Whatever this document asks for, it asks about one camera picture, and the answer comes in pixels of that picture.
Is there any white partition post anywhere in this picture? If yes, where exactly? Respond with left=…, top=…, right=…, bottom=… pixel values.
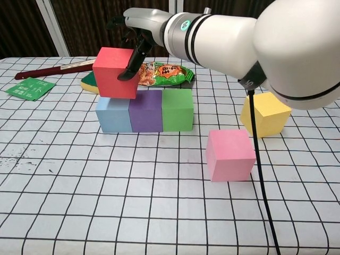
left=36, top=0, right=71, bottom=57
left=168, top=0, right=184, bottom=14

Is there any red foam cube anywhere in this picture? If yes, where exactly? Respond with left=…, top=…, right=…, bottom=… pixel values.
left=92, top=47, right=139, bottom=100

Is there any green and yellow sponge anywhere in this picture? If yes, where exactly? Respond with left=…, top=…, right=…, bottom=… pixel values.
left=80, top=71, right=101, bottom=95

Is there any dark red folded fan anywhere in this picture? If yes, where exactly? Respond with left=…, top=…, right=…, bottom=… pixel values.
left=14, top=59, right=98, bottom=80

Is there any dark brown curtain panel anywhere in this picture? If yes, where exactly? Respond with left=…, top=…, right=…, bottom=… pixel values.
left=49, top=0, right=171, bottom=58
left=182, top=0, right=276, bottom=19
left=0, top=0, right=60, bottom=60

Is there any pink foam cube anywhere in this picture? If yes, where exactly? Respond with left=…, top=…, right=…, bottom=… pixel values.
left=206, top=129, right=257, bottom=182

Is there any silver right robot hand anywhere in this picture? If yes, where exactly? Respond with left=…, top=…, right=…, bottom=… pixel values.
left=106, top=7, right=172, bottom=82

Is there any green foam cube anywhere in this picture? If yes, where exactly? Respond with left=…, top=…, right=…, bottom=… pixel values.
left=161, top=89, right=194, bottom=132

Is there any green sachet packet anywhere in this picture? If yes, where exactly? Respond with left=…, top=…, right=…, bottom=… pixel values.
left=5, top=76, right=56, bottom=101

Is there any purple foam cube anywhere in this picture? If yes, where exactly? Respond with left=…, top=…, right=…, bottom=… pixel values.
left=128, top=90, right=163, bottom=133

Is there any light blue foam cube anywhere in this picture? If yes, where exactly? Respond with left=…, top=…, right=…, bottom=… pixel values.
left=95, top=97, right=133, bottom=133

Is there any yellow foam cube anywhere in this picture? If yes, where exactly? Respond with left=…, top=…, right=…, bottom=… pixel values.
left=240, top=92, right=292, bottom=139

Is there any orange green snack bag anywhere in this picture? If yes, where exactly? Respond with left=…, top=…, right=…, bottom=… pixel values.
left=137, top=61, right=196, bottom=87

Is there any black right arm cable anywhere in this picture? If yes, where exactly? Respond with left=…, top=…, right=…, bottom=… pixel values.
left=246, top=89, right=282, bottom=255

